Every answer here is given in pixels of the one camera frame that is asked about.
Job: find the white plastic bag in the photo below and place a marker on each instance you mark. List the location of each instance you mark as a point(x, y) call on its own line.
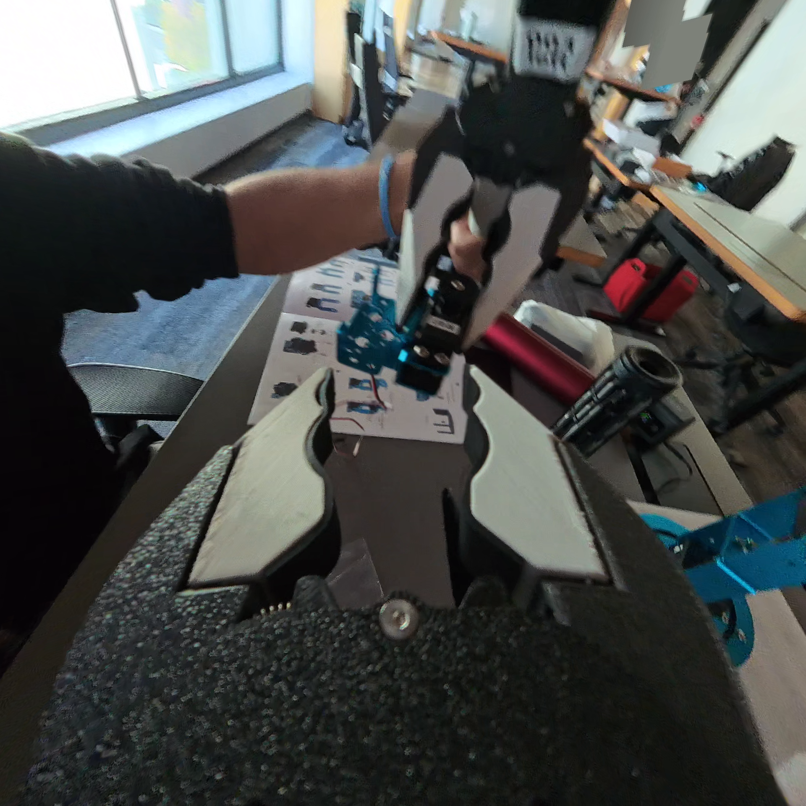
point(567, 327)

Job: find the person's left hand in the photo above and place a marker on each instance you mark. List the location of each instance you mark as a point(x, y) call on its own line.
point(469, 252)

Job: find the red metallic cylinder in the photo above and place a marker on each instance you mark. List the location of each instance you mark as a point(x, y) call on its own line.
point(535, 352)

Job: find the open instruction booklet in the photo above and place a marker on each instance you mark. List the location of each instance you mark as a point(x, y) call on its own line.
point(302, 378)

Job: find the window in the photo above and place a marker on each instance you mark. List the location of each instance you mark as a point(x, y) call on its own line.
point(63, 50)

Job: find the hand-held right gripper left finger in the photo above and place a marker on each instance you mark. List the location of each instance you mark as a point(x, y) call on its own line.
point(264, 504)

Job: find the black tumbler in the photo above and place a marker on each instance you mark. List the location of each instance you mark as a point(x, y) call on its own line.
point(604, 403)

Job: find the background desk with orange edge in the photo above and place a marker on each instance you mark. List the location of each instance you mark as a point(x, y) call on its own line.
point(585, 239)

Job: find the red box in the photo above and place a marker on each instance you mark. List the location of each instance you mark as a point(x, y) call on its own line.
point(629, 286)
point(677, 296)

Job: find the white foam sheet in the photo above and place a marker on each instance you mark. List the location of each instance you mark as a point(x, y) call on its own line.
point(781, 629)

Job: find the blue wristband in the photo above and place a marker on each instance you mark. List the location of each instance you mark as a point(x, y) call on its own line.
point(385, 201)

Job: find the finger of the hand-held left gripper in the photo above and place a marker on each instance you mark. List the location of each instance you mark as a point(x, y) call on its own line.
point(529, 233)
point(441, 189)

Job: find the grey desk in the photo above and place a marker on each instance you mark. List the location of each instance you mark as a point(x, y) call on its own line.
point(403, 491)

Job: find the blue servo bracket assembly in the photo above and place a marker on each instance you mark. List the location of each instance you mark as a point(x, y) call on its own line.
point(371, 334)

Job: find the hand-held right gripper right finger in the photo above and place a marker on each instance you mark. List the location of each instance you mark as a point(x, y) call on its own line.
point(535, 504)

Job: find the black office chair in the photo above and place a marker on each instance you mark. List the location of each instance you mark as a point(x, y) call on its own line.
point(138, 390)

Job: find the long background desk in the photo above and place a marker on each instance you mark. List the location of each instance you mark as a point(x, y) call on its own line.
point(743, 239)

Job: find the blue toy robot arm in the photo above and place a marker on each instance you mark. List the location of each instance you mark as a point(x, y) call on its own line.
point(755, 541)

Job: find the person's left forearm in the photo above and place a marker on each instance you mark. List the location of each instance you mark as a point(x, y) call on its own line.
point(302, 214)

